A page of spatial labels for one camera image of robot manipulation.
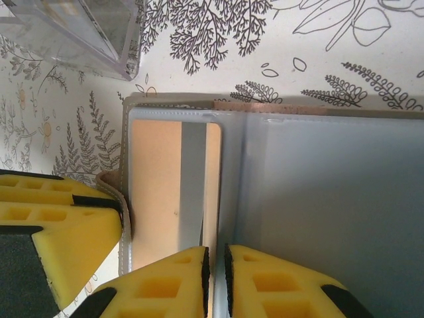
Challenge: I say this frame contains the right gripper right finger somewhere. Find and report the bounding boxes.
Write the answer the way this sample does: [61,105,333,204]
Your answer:
[224,244,367,318]

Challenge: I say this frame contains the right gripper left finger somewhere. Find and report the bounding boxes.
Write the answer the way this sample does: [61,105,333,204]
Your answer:
[76,245,211,318]

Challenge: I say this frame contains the peach card with grey stripe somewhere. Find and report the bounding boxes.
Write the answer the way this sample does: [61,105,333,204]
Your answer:
[131,119,222,266]

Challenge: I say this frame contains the grey card holder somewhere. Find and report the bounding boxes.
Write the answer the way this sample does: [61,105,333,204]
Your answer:
[97,94,424,318]

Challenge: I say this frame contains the clear acrylic card box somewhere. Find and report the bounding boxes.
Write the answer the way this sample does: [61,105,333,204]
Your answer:
[0,0,142,82]

